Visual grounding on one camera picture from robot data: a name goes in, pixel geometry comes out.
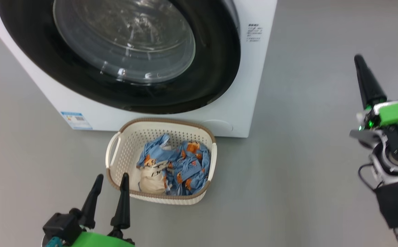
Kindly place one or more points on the blue cartoon print garment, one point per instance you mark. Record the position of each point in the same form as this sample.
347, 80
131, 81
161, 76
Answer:
188, 168

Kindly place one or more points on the teal left camera plug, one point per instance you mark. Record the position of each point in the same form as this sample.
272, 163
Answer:
53, 243

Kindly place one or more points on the blue energy label sticker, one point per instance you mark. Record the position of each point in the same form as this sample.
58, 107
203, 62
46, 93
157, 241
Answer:
76, 120

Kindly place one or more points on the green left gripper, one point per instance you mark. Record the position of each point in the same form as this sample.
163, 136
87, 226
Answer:
99, 240

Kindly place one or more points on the black round glass washer door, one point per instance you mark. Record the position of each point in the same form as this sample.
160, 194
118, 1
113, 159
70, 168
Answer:
212, 68

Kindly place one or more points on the white front-load washing machine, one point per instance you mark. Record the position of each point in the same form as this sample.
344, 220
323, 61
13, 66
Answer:
246, 85

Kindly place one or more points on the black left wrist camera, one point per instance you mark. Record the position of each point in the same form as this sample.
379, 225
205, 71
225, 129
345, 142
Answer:
61, 226

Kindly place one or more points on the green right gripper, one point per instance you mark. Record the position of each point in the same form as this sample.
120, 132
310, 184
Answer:
396, 113

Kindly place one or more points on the cream white garment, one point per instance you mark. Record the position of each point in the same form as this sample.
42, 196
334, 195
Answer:
152, 181

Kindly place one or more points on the cream perforated laundry basket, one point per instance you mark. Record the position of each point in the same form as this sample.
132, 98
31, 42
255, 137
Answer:
127, 151

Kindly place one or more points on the round white filter cover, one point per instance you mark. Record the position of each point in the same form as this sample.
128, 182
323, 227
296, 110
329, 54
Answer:
219, 126

